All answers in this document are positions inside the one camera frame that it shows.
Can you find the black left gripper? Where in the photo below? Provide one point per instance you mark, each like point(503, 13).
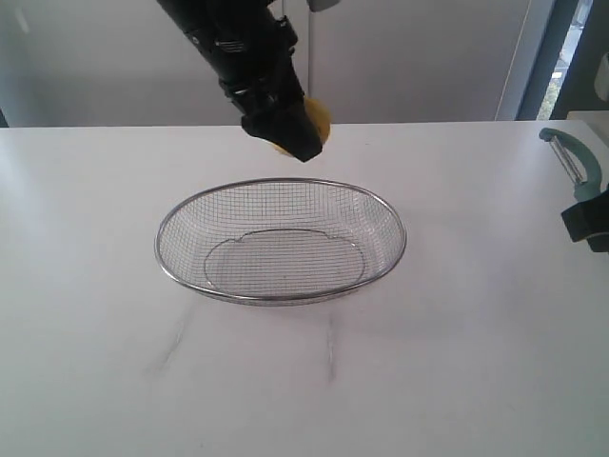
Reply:
point(251, 51)

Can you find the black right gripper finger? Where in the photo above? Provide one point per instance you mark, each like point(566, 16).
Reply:
point(587, 220)

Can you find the teal vegetable peeler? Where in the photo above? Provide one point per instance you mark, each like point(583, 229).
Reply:
point(578, 161)

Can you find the metal wire mesh basket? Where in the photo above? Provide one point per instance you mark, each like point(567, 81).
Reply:
point(280, 242)

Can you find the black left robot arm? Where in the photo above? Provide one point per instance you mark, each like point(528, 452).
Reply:
point(190, 12)

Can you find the yellow lemon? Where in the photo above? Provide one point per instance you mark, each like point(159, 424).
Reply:
point(317, 111)

